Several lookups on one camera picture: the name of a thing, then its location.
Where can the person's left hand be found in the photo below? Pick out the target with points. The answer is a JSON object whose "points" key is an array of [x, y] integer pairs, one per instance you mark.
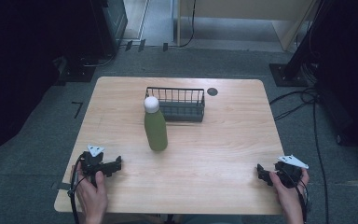
{"points": [[91, 196]]}

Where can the dark cabinet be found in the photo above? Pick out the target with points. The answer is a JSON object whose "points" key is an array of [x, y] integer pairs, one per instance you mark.
{"points": [[112, 25]]}

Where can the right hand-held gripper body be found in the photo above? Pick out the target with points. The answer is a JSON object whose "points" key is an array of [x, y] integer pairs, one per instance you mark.
{"points": [[289, 171]]}

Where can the person's right hand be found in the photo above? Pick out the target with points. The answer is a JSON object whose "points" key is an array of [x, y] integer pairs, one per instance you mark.
{"points": [[289, 199]]}

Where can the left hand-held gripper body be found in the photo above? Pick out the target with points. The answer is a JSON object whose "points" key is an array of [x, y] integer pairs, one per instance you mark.
{"points": [[92, 161]]}

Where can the green bottle with white cap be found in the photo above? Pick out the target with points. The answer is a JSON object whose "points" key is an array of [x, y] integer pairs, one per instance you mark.
{"points": [[156, 128]]}

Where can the black table grommet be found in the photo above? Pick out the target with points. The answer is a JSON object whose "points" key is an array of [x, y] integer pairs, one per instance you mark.
{"points": [[212, 91]]}

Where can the black metal stand with base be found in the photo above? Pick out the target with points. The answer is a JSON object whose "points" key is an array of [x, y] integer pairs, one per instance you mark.
{"points": [[295, 62]]}

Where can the black stand base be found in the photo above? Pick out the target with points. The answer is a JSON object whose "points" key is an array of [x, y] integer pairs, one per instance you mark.
{"points": [[74, 70]]}

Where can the beige wooden desk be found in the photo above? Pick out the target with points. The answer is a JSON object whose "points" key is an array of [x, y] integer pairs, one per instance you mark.
{"points": [[245, 21]]}

